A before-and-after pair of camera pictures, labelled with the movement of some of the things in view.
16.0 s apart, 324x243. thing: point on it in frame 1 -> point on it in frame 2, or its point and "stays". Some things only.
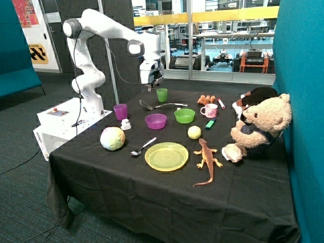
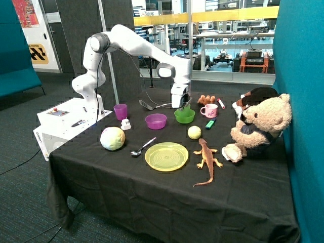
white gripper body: [151, 71] -> [180, 95]
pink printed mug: [211, 110] stays
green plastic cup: [162, 94] -> [186, 109]
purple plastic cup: [121, 111] stays
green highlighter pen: [210, 123] stays
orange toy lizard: [207, 157] stays
